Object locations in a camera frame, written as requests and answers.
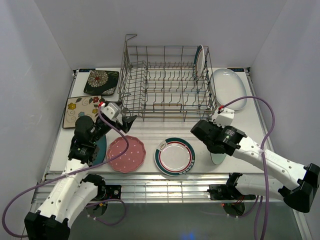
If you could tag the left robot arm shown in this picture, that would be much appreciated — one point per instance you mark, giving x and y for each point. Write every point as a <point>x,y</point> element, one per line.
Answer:
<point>76,187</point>

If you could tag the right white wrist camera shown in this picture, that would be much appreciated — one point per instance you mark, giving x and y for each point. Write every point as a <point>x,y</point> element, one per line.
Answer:
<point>224,117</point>

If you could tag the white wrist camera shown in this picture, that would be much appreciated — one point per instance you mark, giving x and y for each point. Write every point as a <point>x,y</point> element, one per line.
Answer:
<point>224,117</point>
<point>110,112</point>

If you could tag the green floral plate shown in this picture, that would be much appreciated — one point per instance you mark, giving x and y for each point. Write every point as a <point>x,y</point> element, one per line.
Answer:
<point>217,159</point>

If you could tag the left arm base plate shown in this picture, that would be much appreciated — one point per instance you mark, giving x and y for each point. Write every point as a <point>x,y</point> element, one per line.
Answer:
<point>113,192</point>

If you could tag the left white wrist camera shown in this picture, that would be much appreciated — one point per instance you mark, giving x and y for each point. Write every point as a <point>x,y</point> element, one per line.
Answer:
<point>110,112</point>

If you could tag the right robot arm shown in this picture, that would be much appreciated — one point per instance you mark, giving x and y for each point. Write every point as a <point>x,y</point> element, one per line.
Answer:
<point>291,182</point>

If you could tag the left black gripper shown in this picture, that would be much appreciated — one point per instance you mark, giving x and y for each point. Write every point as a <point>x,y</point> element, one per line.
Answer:
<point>126,123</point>

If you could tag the white oval plate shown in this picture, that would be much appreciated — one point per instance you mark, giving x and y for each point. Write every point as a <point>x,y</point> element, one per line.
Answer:
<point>228,86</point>

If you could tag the cream floral square plate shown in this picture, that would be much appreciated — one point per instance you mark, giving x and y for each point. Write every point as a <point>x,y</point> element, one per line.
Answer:
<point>80,106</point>

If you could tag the green red rimmed white plate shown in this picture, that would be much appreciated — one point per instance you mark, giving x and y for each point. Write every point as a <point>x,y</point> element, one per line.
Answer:
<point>199,62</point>

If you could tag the black floral square plate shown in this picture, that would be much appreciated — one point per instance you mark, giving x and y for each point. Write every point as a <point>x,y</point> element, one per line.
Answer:
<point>101,82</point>

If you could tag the dark teal plate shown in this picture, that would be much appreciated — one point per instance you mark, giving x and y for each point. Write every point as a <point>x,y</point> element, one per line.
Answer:
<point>102,145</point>

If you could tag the grey wire dish rack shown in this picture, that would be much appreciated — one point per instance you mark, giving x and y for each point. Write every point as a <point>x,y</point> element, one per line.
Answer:
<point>156,82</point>

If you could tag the pink dotted scalloped plate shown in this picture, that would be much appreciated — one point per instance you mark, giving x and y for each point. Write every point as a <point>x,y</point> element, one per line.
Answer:
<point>129,161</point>

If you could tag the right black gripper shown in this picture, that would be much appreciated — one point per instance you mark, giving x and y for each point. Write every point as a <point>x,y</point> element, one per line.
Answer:
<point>218,127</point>

